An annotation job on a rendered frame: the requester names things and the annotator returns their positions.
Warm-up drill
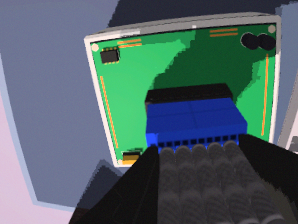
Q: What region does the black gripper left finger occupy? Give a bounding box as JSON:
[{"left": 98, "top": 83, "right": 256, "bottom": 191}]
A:
[{"left": 74, "top": 145, "right": 160, "bottom": 224}]

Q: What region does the dark blue work mat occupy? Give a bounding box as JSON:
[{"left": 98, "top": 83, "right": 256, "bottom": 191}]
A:
[{"left": 0, "top": 0, "right": 298, "bottom": 213}]

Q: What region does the green circuit board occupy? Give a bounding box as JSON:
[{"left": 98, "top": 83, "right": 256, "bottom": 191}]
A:
[{"left": 92, "top": 24, "right": 277, "bottom": 165}]

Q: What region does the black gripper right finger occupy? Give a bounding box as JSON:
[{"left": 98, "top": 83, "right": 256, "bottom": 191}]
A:
[{"left": 239, "top": 135, "right": 298, "bottom": 224}]

